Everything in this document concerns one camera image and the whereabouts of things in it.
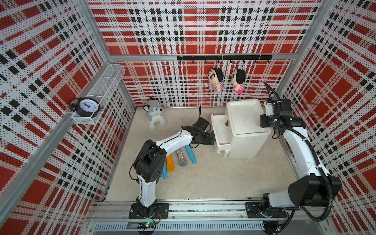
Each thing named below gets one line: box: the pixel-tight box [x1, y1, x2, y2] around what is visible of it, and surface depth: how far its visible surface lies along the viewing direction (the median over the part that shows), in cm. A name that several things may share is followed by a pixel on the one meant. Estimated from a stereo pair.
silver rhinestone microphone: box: [175, 148, 188, 167], surface depth 90 cm
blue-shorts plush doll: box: [208, 67, 225, 95], surface depth 95 cm
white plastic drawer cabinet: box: [225, 98, 272, 159], surface depth 86 cm
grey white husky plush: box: [142, 97, 167, 131], surface depth 100 cm
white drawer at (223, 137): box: [210, 114, 236, 158], surface depth 88 cm
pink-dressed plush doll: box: [231, 68, 246, 94], surface depth 96 cm
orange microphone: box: [165, 154, 175, 172], surface depth 89 cm
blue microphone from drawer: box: [185, 144, 197, 165], surface depth 94 cm
